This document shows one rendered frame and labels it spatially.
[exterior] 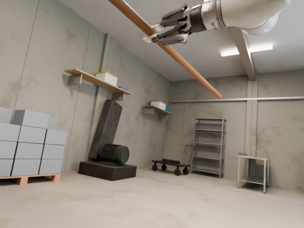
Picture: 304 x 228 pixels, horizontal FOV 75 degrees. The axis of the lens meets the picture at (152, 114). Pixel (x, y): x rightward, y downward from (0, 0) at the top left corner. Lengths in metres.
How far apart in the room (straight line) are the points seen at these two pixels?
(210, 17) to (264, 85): 6.84
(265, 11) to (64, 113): 4.37
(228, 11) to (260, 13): 0.08
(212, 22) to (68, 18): 4.64
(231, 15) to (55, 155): 3.37
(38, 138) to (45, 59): 1.75
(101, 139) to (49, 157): 1.50
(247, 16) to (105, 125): 4.41
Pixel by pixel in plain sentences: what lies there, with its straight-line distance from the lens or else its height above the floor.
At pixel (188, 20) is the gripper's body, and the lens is 0.70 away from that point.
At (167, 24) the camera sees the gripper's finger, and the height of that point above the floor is 1.18.
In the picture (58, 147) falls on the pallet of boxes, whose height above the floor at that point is 0.56.
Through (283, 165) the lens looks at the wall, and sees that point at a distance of 7.04.
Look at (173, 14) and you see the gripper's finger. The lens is 0.75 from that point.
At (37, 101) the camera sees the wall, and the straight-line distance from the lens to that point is 4.39.
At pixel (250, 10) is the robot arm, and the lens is 0.61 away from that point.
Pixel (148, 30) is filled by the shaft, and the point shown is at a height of 1.15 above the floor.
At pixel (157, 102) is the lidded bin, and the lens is 6.69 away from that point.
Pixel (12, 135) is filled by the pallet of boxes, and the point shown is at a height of 0.68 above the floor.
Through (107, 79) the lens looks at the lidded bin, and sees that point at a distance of 4.85.
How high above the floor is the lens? 0.76
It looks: 9 degrees up
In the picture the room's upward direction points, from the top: 7 degrees clockwise
